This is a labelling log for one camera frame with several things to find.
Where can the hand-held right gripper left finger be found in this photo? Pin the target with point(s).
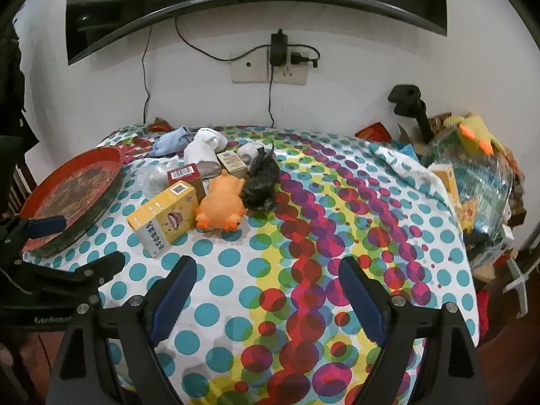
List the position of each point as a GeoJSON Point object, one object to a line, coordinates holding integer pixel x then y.
{"type": "Point", "coordinates": [175, 291]}

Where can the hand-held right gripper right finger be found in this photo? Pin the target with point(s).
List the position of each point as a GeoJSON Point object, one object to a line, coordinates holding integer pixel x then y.
{"type": "Point", "coordinates": [363, 299]}

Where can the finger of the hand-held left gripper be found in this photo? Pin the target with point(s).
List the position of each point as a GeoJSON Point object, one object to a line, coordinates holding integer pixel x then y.
{"type": "Point", "coordinates": [46, 224]}
{"type": "Point", "coordinates": [101, 268]}

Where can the red round tray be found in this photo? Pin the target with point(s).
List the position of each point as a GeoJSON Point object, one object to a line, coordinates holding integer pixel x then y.
{"type": "Point", "coordinates": [71, 185]}

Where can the yellow carton box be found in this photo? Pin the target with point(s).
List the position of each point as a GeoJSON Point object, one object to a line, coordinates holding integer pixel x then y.
{"type": "Point", "coordinates": [164, 219]}

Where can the orange rubber toy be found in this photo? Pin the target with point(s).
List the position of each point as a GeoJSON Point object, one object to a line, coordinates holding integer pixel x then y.
{"type": "Point", "coordinates": [221, 204]}

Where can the red carton box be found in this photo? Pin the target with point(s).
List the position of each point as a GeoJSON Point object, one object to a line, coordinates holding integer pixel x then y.
{"type": "Point", "coordinates": [185, 177]}

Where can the black plastic bag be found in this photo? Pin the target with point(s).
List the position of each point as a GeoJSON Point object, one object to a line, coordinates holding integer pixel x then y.
{"type": "Point", "coordinates": [261, 181]}

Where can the small brown carton box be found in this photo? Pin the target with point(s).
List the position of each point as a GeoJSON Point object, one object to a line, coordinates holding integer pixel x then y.
{"type": "Point", "coordinates": [231, 162]}

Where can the white towel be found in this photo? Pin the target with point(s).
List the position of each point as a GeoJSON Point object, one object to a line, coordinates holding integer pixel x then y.
{"type": "Point", "coordinates": [198, 152]}

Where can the blue sock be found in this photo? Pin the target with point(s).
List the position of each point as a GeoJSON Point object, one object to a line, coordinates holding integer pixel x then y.
{"type": "Point", "coordinates": [168, 143]}

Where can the fuzzy white sock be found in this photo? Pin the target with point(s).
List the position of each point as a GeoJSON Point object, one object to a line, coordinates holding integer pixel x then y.
{"type": "Point", "coordinates": [249, 151]}

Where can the smooth white sock ball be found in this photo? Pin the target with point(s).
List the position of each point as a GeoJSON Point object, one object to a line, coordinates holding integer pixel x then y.
{"type": "Point", "coordinates": [213, 137]}

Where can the wooden chair back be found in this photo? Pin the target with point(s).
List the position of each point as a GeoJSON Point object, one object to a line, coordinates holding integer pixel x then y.
{"type": "Point", "coordinates": [17, 190]}

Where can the polka dot tablecloth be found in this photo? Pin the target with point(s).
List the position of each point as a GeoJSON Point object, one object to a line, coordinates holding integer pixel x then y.
{"type": "Point", "coordinates": [295, 240]}

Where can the yellow and white box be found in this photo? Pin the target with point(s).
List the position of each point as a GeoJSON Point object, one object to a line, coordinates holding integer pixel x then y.
{"type": "Point", "coordinates": [447, 177]}

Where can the red candy wrapper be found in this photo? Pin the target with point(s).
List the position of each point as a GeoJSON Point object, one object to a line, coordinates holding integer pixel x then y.
{"type": "Point", "coordinates": [159, 125]}

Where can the dark hanging cloth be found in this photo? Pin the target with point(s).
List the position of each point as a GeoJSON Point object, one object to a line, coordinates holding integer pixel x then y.
{"type": "Point", "coordinates": [10, 71]}

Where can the large stuffed plastic bag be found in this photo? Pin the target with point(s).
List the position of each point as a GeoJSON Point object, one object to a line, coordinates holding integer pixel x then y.
{"type": "Point", "coordinates": [476, 185]}

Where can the red packet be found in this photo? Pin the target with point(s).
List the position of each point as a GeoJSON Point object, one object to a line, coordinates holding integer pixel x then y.
{"type": "Point", "coordinates": [373, 131]}

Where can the cardboard box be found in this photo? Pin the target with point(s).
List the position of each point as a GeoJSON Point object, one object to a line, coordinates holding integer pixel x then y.
{"type": "Point", "coordinates": [403, 133]}

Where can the yellow knitted toy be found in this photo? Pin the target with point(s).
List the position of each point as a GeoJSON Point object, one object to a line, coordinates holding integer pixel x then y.
{"type": "Point", "coordinates": [472, 128]}

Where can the black clamp stand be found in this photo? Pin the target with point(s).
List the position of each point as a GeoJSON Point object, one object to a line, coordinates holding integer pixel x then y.
{"type": "Point", "coordinates": [407, 97]}

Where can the white power outlet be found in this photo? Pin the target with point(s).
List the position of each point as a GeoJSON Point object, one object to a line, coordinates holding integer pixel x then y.
{"type": "Point", "coordinates": [291, 74]}

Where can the black power adapter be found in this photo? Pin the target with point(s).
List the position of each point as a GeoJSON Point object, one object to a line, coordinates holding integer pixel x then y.
{"type": "Point", "coordinates": [278, 50]}

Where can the white plastic frame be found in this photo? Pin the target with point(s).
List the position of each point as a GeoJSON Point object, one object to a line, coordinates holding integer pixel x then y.
{"type": "Point", "coordinates": [521, 278]}

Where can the white round-hole wall plate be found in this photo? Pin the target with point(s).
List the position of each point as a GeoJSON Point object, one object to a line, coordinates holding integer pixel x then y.
{"type": "Point", "coordinates": [249, 67]}

